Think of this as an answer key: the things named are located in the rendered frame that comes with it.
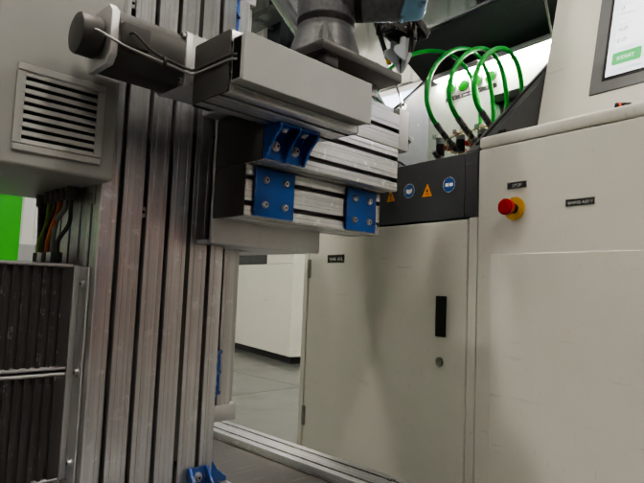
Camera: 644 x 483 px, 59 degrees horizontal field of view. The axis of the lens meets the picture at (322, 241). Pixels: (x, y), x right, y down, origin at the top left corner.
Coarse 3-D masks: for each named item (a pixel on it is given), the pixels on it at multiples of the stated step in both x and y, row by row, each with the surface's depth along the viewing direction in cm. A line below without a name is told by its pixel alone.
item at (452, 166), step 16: (432, 160) 146; (448, 160) 142; (464, 160) 138; (400, 176) 155; (416, 176) 150; (432, 176) 145; (464, 176) 137; (400, 192) 154; (416, 192) 150; (464, 192) 137; (384, 208) 159; (400, 208) 154; (416, 208) 149; (432, 208) 145; (448, 208) 140; (464, 208) 137; (384, 224) 158; (400, 224) 155
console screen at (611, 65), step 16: (608, 0) 144; (624, 0) 140; (640, 0) 137; (608, 16) 143; (624, 16) 139; (640, 16) 135; (608, 32) 141; (624, 32) 137; (640, 32) 134; (608, 48) 140; (624, 48) 136; (640, 48) 133; (608, 64) 138; (624, 64) 135; (640, 64) 131; (592, 80) 140; (608, 80) 137; (624, 80) 133; (640, 80) 130
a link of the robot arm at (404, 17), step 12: (372, 0) 108; (384, 0) 108; (396, 0) 108; (408, 0) 107; (420, 0) 107; (372, 12) 110; (384, 12) 110; (396, 12) 110; (408, 12) 110; (420, 12) 110
